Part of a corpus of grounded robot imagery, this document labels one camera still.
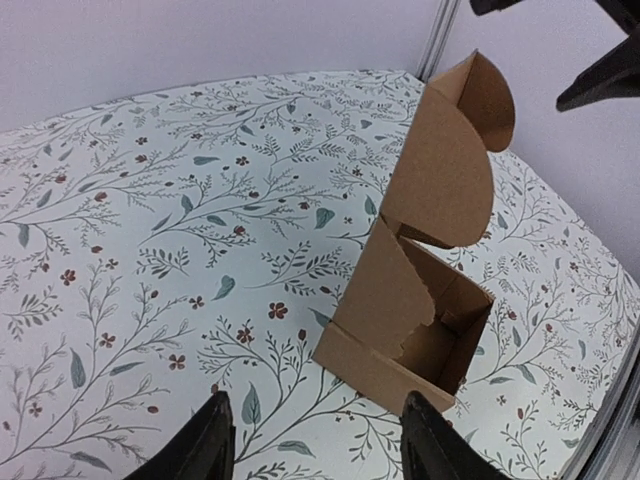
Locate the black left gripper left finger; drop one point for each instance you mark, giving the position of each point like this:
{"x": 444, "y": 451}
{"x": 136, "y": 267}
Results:
{"x": 203, "y": 449}

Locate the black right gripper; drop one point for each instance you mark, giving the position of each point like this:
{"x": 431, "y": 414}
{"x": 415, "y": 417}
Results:
{"x": 615, "y": 75}

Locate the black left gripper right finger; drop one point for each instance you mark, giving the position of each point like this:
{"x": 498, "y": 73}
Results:
{"x": 432, "y": 450}

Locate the brown cardboard box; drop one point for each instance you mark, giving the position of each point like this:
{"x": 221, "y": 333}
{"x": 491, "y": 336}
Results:
{"x": 407, "y": 320}

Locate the floral patterned table mat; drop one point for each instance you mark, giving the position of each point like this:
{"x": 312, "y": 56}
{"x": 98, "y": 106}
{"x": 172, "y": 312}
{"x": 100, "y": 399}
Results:
{"x": 157, "y": 248}

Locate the right aluminium frame post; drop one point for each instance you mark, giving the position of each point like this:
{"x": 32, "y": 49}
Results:
{"x": 443, "y": 22}

